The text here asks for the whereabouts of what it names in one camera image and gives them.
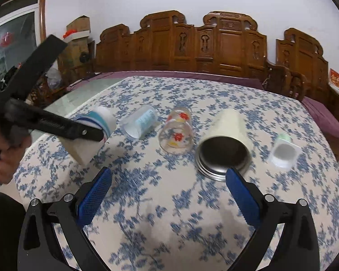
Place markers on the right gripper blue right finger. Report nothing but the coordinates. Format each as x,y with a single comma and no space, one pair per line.
242,196

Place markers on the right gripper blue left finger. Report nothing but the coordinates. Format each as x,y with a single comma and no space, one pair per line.
91,195

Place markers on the white paper cup blue band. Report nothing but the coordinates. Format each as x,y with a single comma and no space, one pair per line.
95,128

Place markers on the small white square cup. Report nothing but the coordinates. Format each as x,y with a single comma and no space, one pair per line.
284,153

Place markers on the clear plastic measuring cup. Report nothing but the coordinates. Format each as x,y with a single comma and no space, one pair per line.
137,124

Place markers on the glass cup red flowers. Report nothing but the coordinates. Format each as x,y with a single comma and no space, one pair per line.
176,136

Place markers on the person's left hand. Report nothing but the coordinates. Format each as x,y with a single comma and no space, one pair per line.
10,157

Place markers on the cream steel-lined mug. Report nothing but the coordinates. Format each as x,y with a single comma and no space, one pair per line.
225,145

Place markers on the blue floral tablecloth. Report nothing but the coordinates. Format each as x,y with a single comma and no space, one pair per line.
161,213

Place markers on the stacked cardboard boxes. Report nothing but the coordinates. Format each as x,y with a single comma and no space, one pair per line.
76,61

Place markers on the purple armchair cushion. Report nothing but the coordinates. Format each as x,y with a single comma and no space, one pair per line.
322,116

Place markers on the purple sofa cushion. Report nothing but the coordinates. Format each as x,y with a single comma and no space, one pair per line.
247,82

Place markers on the carved wooden armchair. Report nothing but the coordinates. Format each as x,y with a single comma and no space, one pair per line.
300,70

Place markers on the red greeting card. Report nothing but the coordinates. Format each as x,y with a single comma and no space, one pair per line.
334,78

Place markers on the carved wooden sofa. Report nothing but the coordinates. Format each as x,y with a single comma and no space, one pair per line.
226,44

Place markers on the glass door wooden frame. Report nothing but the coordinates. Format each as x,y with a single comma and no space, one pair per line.
22,29

